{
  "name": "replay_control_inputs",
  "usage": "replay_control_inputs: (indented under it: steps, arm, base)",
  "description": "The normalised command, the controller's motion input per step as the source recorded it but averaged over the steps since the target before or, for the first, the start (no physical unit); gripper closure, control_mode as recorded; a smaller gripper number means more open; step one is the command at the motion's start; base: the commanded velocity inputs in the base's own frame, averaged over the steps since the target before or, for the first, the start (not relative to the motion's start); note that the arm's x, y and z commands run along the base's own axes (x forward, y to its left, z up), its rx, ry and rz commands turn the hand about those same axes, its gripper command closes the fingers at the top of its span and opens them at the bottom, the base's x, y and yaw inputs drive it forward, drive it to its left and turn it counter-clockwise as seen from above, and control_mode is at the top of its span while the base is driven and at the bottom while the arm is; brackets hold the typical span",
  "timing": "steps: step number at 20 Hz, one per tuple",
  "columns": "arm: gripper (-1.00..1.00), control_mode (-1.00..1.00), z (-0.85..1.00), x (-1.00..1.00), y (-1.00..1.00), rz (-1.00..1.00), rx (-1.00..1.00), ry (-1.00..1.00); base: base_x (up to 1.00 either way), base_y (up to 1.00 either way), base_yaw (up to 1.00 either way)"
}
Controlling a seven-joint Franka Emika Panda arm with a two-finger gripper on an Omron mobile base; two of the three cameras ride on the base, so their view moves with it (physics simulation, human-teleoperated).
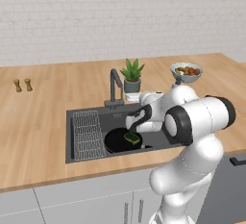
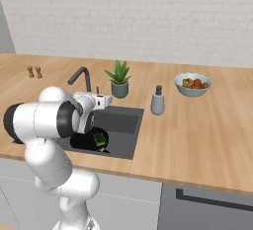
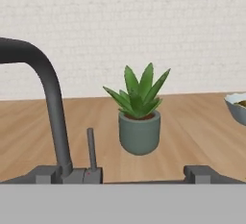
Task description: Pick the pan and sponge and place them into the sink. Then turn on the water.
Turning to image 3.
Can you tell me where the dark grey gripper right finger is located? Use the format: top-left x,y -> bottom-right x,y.
183,164 -> 246,185

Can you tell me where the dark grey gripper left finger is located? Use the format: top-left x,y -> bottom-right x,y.
0,164 -> 63,185

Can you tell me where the dark grey sink tap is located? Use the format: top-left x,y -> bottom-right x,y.
0,37 -> 104,185

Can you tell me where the dark grey tap lever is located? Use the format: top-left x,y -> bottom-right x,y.
86,127 -> 98,172

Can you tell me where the grey bowl with white rim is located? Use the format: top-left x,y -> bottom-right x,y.
224,91 -> 246,127

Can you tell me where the green plant in grey pot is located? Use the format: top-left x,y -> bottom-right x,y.
102,62 -> 171,157

